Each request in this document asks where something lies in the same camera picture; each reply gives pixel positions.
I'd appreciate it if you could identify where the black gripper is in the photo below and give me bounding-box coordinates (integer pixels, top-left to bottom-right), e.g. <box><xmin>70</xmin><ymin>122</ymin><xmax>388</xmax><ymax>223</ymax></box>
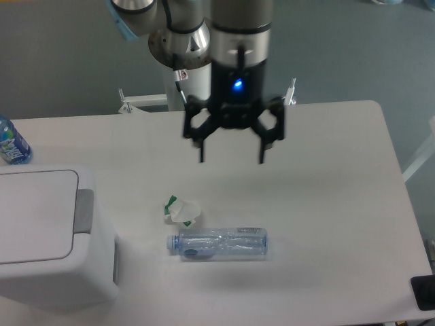
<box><xmin>183</xmin><ymin>60</ymin><xmax>285</xmax><ymax>164</ymax></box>

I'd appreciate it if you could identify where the white push-lid trash can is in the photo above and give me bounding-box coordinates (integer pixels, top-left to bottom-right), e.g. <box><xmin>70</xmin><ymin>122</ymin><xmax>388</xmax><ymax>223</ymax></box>
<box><xmin>1</xmin><ymin>164</ymin><xmax>119</xmax><ymax>308</ymax></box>

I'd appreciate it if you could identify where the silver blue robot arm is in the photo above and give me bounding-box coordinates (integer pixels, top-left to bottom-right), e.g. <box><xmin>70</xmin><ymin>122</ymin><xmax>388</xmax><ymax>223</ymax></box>
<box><xmin>107</xmin><ymin>1</ymin><xmax>285</xmax><ymax>156</ymax></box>

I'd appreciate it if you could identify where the crumpled white green wrapper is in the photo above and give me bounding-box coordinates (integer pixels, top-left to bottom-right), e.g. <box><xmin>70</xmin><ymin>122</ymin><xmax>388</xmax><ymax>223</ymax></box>
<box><xmin>163</xmin><ymin>195</ymin><xmax>201</xmax><ymax>228</ymax></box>

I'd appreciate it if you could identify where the clear empty plastic bottle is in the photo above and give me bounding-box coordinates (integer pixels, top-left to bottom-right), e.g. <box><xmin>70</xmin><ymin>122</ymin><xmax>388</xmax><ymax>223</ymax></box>
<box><xmin>167</xmin><ymin>227</ymin><xmax>269</xmax><ymax>261</ymax></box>

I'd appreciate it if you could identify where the blue labelled drink bottle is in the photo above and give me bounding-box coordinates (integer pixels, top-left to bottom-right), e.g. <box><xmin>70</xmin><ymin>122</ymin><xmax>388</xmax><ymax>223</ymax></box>
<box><xmin>1</xmin><ymin>115</ymin><xmax>33</xmax><ymax>165</ymax></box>

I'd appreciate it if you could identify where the black device at table edge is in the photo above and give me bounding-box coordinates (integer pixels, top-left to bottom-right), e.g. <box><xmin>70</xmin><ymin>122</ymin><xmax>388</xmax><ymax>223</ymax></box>
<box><xmin>411</xmin><ymin>275</ymin><xmax>435</xmax><ymax>311</ymax></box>

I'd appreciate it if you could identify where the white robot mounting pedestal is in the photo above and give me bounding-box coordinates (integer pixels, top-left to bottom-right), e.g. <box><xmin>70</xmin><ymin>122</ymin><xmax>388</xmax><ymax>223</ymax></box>
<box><xmin>118</xmin><ymin>77</ymin><xmax>297</xmax><ymax>114</ymax></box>

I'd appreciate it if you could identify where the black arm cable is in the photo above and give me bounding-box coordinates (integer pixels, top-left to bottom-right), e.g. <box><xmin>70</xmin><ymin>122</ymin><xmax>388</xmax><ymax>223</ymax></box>
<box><xmin>171</xmin><ymin>52</ymin><xmax>190</xmax><ymax>106</ymax></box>

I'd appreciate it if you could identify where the white table leg frame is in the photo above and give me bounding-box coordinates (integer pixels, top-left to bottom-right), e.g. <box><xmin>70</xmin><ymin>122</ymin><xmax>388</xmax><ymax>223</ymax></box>
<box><xmin>402</xmin><ymin>116</ymin><xmax>434</xmax><ymax>183</ymax></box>

